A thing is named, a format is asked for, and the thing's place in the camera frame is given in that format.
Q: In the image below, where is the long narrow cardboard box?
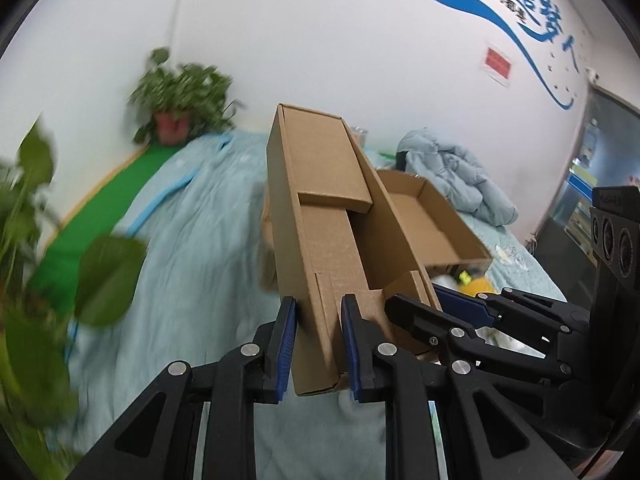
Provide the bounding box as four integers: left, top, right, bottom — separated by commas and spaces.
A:
267, 104, 440, 396

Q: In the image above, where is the yellow spray can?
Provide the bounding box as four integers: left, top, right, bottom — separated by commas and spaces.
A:
458, 271, 496, 297

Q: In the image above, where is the large open cardboard box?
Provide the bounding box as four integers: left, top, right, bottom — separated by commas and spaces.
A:
292, 165, 491, 292

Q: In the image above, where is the near green leafy plant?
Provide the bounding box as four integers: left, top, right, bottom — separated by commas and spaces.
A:
1, 122, 146, 479

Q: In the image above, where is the crumpled light blue jacket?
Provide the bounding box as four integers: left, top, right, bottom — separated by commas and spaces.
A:
396, 129, 518, 226

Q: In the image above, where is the glass door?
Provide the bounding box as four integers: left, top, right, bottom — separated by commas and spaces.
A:
534, 90, 639, 309

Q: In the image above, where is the green mat strip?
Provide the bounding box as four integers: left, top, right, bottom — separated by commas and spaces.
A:
28, 145, 178, 314

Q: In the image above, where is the light blue quilted blanket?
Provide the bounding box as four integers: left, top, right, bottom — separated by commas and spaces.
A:
46, 130, 569, 480

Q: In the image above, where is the potted plant red pot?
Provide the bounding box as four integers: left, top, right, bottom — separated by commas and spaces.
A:
129, 47, 242, 146

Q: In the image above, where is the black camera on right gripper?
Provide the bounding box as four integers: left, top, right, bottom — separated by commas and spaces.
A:
590, 185, 639, 324

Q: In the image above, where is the red wall notice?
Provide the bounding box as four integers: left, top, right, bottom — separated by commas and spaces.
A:
480, 44, 513, 87

